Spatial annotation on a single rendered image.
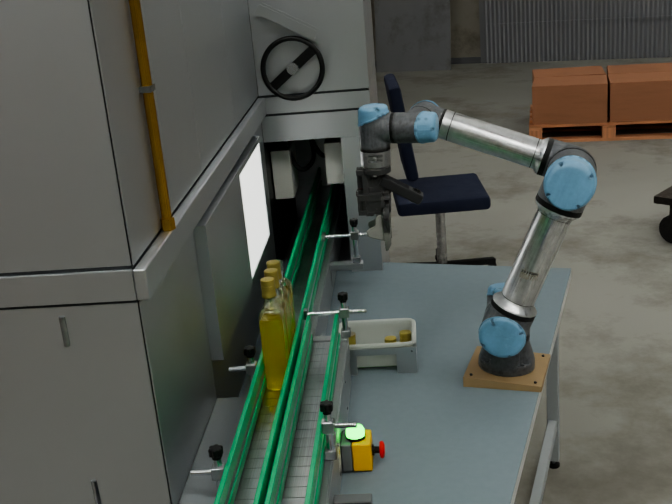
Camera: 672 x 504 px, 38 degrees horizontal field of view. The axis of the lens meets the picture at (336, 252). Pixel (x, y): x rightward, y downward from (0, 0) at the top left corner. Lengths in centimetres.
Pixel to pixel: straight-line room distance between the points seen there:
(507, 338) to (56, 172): 120
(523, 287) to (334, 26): 124
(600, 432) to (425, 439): 161
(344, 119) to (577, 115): 505
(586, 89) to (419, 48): 435
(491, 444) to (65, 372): 102
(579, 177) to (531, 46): 1002
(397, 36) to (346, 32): 899
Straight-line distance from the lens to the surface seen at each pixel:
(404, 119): 235
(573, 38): 1222
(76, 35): 170
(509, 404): 253
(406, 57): 1221
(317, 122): 331
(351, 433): 225
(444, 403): 254
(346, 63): 327
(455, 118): 246
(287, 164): 348
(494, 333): 243
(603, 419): 400
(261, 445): 217
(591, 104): 818
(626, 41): 1219
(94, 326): 185
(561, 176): 229
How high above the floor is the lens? 197
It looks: 19 degrees down
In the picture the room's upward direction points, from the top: 5 degrees counter-clockwise
